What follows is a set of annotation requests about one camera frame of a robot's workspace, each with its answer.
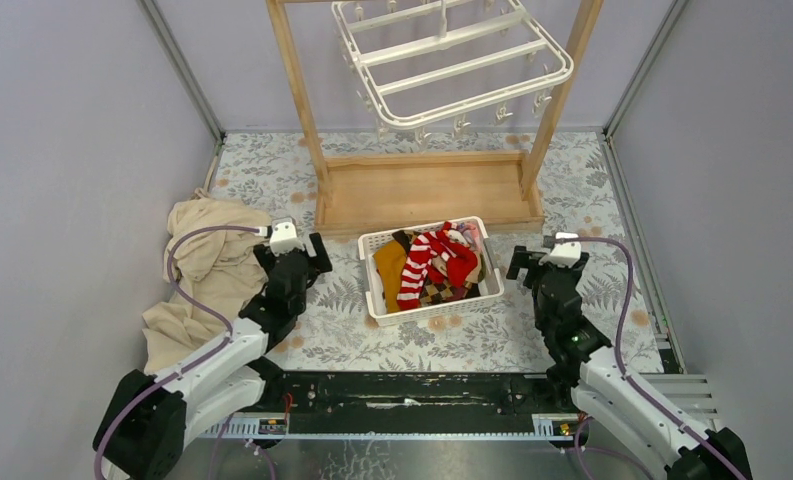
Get white plastic basket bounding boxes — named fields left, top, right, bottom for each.
left=358, top=216, right=504, bottom=327

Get pink patterned sock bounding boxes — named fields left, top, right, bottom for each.
left=458, top=222, right=484, bottom=254

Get plain red sock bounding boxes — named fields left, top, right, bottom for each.
left=426, top=227, right=480, bottom=288

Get mustard yellow sock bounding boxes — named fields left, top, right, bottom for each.
left=373, top=240, right=407, bottom=314

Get wooden hanger stand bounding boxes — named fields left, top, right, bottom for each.
left=267, top=1, right=602, bottom=235

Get red white striped sock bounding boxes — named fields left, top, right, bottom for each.
left=396, top=230, right=445, bottom=311

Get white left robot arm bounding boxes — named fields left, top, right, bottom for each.
left=92, top=220, right=332, bottom=479

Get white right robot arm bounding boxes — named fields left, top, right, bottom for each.
left=507, top=235, right=752, bottom=479

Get white plastic clip hanger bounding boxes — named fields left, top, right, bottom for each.
left=330, top=1, right=577, bottom=149

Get beige crumpled cloth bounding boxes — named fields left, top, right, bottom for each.
left=143, top=196, right=272, bottom=374

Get floral patterned table mat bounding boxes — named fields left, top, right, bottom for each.
left=211, top=131, right=663, bottom=372

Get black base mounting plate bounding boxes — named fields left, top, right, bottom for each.
left=242, top=371, right=585, bottom=437

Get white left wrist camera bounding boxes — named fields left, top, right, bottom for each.
left=253, top=217, right=304, bottom=256

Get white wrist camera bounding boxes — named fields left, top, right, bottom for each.
left=538, top=232, right=582, bottom=268
left=253, top=217, right=304, bottom=256

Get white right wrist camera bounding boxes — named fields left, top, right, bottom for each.
left=538, top=232, right=582, bottom=268

